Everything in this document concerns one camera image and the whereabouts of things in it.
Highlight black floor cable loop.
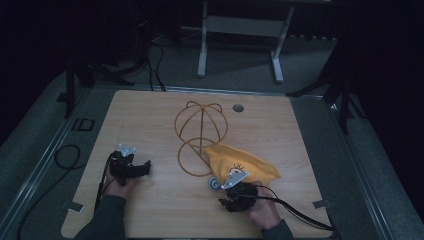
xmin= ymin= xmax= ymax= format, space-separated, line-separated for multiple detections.
xmin=15 ymin=143 xmax=83 ymax=240

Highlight black floor tape marks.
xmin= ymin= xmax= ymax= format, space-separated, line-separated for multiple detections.
xmin=70 ymin=117 xmax=97 ymax=133

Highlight yellow cap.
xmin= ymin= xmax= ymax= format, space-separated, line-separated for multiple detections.
xmin=204 ymin=143 xmax=282 ymax=188

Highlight left hand-held gripper black cable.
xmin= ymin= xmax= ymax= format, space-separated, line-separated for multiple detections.
xmin=93 ymin=153 xmax=116 ymax=212

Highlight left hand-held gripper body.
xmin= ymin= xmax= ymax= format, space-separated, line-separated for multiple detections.
xmin=109 ymin=143 xmax=145 ymax=187

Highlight right hand-held gripper black cable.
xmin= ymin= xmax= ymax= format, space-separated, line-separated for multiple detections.
xmin=255 ymin=184 xmax=336 ymax=232

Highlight black tripod stand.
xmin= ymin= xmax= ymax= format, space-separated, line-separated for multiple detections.
xmin=55 ymin=56 xmax=149 ymax=120
xmin=285 ymin=63 xmax=368 ymax=136

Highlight hand-held gripper black cable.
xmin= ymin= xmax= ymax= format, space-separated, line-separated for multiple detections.
xmin=93 ymin=153 xmax=116 ymax=212
xmin=255 ymin=184 xmax=336 ymax=232

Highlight black cables on floor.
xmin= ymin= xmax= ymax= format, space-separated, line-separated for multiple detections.
xmin=145 ymin=39 xmax=168 ymax=93

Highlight white metal desk frame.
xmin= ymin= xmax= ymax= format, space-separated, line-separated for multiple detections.
xmin=196 ymin=0 xmax=296 ymax=85

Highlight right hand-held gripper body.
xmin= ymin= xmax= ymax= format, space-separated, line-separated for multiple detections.
xmin=208 ymin=168 xmax=259 ymax=213

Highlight grey tape strip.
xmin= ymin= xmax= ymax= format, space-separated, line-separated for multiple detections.
xmin=67 ymin=201 xmax=85 ymax=213
xmin=312 ymin=198 xmax=333 ymax=210

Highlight person's right hand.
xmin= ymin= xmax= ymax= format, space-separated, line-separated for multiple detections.
xmin=245 ymin=180 xmax=283 ymax=231

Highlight golden wire hat rack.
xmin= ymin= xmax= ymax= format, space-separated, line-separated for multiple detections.
xmin=173 ymin=100 xmax=230 ymax=178

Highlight person's left hand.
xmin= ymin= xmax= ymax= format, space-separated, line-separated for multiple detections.
xmin=101 ymin=172 xmax=138 ymax=200

